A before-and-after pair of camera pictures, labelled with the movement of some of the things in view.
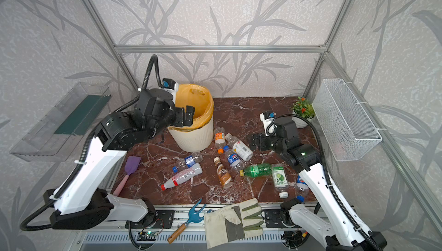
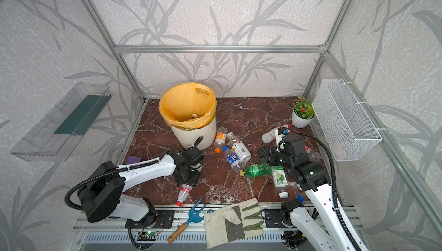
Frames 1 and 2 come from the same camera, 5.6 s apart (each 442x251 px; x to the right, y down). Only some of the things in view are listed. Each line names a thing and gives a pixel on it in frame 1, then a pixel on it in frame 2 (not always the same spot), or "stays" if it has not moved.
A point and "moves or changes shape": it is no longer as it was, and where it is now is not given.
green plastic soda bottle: [256, 171] stays
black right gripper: [253, 141] → [272, 151]
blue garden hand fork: [194, 217] stays
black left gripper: [181, 120] → [194, 180]
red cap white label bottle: [193, 171] moves or changes shape
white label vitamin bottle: [239, 147] stays
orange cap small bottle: [220, 139] stays
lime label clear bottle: [280, 179] stays
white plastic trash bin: [195, 140] stays
